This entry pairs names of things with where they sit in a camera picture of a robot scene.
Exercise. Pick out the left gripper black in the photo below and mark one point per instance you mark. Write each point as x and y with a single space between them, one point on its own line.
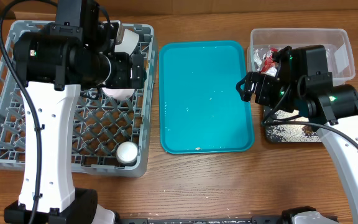
124 79

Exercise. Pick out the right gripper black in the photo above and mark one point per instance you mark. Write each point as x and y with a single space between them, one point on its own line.
258 88

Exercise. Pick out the pink bowl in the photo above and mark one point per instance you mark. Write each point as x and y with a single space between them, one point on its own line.
118 94

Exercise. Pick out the grey bowl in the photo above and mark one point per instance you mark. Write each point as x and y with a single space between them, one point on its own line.
129 42

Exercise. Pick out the red snack wrapper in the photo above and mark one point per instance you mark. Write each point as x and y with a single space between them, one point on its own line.
268 64

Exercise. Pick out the rice and food leftovers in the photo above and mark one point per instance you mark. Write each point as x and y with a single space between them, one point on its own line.
291 132

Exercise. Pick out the white cup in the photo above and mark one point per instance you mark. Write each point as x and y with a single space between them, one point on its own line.
126 153

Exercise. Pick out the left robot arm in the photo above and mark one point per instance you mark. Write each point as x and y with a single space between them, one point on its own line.
52 70

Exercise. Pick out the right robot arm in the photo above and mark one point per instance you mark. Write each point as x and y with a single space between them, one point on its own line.
311 99

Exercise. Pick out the black waste tray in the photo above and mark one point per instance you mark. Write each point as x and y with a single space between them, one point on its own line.
287 133

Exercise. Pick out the grey plastic dishwasher rack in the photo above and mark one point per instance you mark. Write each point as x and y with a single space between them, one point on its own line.
99 126

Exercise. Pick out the teal plastic tray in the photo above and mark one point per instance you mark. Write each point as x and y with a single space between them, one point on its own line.
200 108

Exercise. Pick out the clear plastic bin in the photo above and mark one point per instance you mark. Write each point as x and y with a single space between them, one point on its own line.
336 42

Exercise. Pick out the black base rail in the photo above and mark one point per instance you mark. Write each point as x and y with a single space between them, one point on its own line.
275 219

